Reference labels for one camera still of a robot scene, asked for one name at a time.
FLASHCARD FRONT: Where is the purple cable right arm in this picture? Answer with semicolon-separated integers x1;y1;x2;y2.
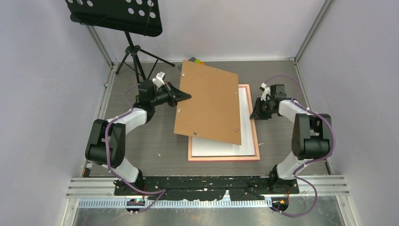
263;74;336;218

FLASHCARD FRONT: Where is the aluminium rail front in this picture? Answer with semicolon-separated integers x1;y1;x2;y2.
66;175;350;211

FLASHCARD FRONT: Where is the grey lego plate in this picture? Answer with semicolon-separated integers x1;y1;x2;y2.
177;57;197;71

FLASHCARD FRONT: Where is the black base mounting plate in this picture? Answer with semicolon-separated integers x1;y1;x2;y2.
113;175;300;202

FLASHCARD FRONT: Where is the black music stand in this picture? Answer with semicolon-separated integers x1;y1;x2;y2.
66;0;175;82

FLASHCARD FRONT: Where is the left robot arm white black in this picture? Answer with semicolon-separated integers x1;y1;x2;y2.
85;80;191;195

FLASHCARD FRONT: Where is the landscape sunset photo print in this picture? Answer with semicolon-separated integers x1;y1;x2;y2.
191;87;256;158

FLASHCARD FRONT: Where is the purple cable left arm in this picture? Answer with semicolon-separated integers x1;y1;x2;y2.
104;82;168;214

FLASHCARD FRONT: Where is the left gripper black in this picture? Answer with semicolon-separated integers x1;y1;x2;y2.
151;81;191;108

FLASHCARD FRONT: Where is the orange tape dispenser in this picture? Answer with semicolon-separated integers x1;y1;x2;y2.
194;60;205;65

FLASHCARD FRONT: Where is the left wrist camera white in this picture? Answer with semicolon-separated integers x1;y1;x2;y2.
152;72;165;88

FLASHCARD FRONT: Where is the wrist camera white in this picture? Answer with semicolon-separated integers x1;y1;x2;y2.
152;72;165;88
259;82;270;101

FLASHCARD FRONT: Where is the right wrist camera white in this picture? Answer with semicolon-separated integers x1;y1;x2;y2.
259;82;270;101

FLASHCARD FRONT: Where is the brown cardboard backing board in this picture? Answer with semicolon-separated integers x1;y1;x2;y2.
174;60;241;145

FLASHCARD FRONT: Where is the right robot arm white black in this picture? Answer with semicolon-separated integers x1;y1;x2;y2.
250;83;333;193

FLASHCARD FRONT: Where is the pink wooden picture frame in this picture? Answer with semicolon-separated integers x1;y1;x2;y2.
187;84;261;162

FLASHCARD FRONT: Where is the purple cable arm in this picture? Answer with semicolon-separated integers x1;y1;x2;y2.
263;74;336;218
104;82;168;214

